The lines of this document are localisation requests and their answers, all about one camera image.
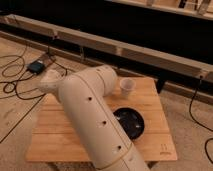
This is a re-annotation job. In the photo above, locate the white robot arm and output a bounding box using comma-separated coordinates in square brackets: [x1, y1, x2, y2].
[38, 65, 150, 171]

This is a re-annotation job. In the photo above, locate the white paper cup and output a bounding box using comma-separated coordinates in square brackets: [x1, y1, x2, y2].
[119, 78, 136, 98]

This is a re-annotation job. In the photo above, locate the black round plate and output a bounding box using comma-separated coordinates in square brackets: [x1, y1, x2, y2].
[113, 108, 145, 140]

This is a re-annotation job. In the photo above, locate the blue power adapter box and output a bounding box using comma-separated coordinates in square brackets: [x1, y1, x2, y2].
[27, 61, 45, 74]

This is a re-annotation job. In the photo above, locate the long wooden beam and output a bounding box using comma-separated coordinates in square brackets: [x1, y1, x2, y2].
[0, 15, 213, 83]

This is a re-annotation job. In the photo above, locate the black cable on floor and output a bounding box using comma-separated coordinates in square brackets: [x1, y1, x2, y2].
[0, 43, 69, 144]

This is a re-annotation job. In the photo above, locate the black cable at right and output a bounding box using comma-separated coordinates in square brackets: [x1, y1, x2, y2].
[188, 77, 213, 166]

